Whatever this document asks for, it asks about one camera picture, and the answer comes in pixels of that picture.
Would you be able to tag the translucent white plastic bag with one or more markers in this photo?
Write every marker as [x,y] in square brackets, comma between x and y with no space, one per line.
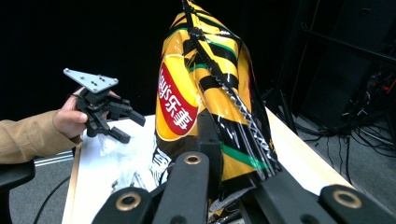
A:
[124,161]

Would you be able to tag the black chair armrest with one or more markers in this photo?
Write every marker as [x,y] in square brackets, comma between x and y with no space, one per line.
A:
[14,177]

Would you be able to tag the black equipment rack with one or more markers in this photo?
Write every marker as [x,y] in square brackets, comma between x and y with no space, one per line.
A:
[336,62]

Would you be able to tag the yellow black snack packet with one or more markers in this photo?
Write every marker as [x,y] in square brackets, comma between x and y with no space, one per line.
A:
[214,81]

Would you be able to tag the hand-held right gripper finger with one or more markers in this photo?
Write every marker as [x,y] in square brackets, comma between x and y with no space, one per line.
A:
[214,149]

